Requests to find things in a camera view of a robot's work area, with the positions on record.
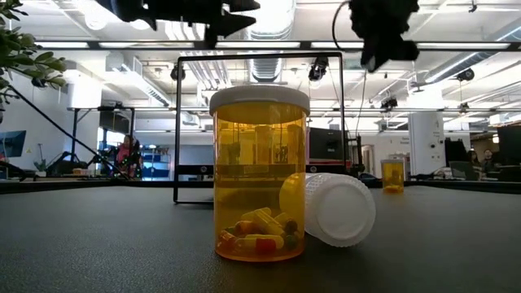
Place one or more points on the white bottle with ribbed cap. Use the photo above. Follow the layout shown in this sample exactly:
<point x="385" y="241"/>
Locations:
<point x="340" y="211"/>

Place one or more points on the green potted plant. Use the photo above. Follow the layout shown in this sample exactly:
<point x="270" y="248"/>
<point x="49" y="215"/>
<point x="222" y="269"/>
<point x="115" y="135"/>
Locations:
<point x="24" y="53"/>

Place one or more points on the black ceiling spotlight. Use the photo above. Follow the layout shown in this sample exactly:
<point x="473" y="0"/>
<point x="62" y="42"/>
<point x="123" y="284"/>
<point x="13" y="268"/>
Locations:
<point x="388" y="103"/>
<point x="178" y="72"/>
<point x="318" y="69"/>
<point x="465" y="75"/>

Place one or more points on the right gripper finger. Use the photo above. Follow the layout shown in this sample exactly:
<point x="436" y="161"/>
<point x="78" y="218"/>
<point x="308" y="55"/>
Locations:
<point x="386" y="53"/>

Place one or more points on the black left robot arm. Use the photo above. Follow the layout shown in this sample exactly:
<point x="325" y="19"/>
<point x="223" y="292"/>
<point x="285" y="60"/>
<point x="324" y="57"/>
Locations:
<point x="118" y="8"/>

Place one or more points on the white column with sign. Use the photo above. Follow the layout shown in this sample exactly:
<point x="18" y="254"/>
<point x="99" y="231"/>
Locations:
<point x="425" y="142"/>

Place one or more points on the amber pill bottle white cap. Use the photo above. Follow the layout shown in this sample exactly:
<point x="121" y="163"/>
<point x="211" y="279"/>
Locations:
<point x="392" y="177"/>

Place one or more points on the black monitor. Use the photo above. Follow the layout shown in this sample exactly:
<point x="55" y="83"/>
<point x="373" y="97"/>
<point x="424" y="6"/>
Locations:
<point x="327" y="144"/>
<point x="510" y="144"/>

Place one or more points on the blue wall screen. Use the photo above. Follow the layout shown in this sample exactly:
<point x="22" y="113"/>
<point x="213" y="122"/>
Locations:
<point x="12" y="143"/>

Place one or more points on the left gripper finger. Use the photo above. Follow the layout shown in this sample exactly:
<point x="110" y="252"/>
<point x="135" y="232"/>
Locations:
<point x="228" y="24"/>
<point x="244" y="5"/>

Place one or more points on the black metal table frame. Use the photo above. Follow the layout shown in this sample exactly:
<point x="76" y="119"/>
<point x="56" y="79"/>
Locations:
<point x="24" y="187"/>

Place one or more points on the wooden tray board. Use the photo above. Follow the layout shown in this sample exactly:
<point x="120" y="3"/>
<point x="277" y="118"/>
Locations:
<point x="260" y="55"/>

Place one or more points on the large amber bottle with capsules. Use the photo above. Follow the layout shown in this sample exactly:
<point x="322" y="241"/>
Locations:
<point x="260" y="163"/>

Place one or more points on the silver ventilation duct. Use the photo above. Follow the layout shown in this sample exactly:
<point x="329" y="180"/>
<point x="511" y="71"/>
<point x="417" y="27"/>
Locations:
<point x="266" y="61"/>

